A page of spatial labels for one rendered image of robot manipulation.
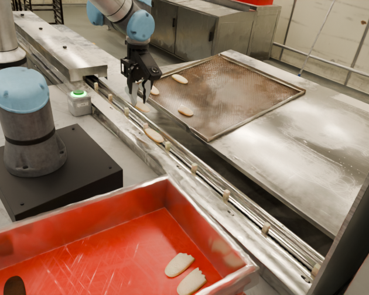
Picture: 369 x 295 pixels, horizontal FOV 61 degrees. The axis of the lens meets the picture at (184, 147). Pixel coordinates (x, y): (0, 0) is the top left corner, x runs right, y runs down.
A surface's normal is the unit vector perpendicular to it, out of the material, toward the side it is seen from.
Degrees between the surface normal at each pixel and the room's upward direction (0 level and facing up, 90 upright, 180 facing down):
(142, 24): 93
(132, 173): 0
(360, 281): 90
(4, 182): 4
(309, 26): 90
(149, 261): 0
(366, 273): 90
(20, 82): 11
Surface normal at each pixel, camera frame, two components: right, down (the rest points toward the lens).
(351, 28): -0.80, 0.26
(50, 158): 0.79, 0.14
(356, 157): -0.04, -0.78
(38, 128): 0.70, 0.47
